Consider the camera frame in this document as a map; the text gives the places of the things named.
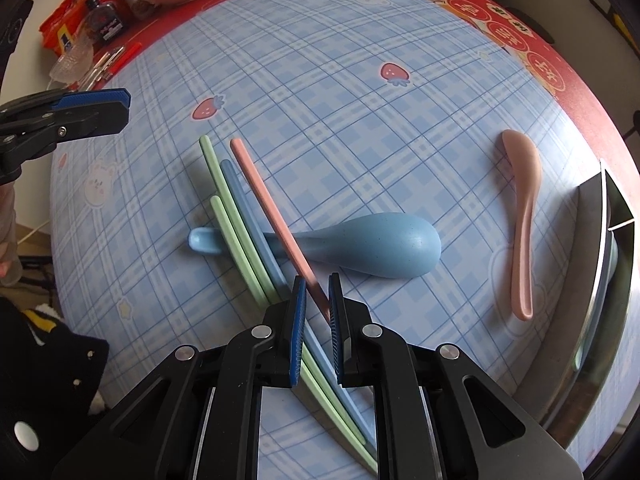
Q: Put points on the dark glass bottle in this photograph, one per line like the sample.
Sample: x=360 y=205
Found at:
x=105 y=22

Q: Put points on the blue chopstick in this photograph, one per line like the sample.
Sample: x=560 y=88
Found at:
x=240 y=195

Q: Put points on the metal utensil box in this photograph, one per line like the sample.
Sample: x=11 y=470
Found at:
x=600 y=210

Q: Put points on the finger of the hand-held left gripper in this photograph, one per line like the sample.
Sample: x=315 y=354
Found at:
x=100 y=97
x=95 y=120

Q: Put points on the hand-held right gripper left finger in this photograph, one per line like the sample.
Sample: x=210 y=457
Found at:
x=298 y=330

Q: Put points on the blue spoon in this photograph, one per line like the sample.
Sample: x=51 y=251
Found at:
x=380 y=247

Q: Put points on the small glass dish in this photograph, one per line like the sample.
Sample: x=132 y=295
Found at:
x=72 y=62

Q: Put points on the person's dark clothing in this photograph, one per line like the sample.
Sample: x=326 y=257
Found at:
x=45 y=360

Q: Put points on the pink spoon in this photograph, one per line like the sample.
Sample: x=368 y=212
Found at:
x=525 y=185

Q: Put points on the red noodle packet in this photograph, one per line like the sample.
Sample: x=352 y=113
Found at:
x=65 y=15

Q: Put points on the pink chopstick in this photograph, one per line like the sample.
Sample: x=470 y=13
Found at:
x=265 y=210

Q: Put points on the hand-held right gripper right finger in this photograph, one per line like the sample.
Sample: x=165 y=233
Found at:
x=336 y=330

